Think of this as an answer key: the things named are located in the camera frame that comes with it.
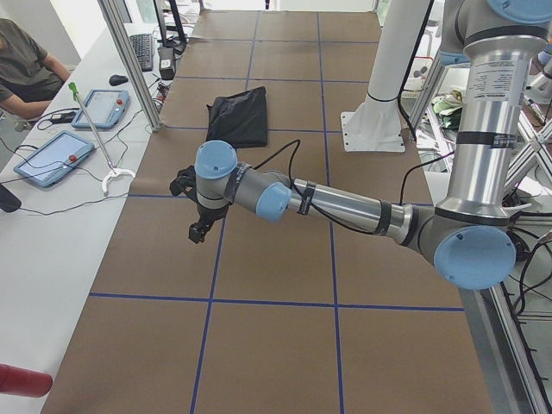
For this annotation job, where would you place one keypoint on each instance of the far blue teach pendant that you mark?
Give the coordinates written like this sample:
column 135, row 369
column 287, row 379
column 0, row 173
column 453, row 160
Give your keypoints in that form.
column 106, row 107

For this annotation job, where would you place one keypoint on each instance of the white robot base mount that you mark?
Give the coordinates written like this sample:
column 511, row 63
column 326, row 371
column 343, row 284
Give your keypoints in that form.
column 375, row 125

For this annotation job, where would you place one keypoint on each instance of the grabber stick green handle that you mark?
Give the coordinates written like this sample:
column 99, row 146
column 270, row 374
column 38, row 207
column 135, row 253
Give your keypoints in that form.
column 83, row 121

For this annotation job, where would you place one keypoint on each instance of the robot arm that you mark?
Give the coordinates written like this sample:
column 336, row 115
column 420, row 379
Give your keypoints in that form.
column 289, row 153

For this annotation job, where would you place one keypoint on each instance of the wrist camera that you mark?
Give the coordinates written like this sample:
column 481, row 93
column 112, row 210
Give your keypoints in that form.
column 184, row 183

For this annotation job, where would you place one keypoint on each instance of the aluminium frame post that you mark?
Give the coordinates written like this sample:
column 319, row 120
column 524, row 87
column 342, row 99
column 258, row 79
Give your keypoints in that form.
column 113, row 19

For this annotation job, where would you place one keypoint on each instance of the blue teach pendant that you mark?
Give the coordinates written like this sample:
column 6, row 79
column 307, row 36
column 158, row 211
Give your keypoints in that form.
column 106, row 107
column 51, row 162

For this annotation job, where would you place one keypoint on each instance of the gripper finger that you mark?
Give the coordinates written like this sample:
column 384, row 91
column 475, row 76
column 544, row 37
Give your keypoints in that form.
column 197, row 233

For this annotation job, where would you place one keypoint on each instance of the black printed t-shirt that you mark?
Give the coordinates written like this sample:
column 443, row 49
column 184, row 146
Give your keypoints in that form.
column 240, row 120

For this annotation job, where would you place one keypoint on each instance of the black keyboard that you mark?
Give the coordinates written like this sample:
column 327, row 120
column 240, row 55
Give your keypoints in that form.
column 142, row 45

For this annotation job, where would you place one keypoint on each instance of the black power adapter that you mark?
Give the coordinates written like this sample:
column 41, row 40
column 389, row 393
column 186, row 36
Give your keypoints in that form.
column 167, row 63

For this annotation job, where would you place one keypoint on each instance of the seated person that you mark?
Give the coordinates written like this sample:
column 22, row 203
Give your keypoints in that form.
column 30, row 76

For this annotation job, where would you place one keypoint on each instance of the near blue teach pendant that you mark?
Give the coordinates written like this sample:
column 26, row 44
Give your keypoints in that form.
column 51, row 162

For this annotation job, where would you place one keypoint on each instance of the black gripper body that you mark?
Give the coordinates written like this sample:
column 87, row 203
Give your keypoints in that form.
column 210, row 213

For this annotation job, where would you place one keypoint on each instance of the red cylinder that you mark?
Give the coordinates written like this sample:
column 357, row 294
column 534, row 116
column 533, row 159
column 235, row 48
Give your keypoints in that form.
column 23, row 382

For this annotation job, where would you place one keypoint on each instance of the black computer mouse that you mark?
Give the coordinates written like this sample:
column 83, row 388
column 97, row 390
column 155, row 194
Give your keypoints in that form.
column 117, row 79

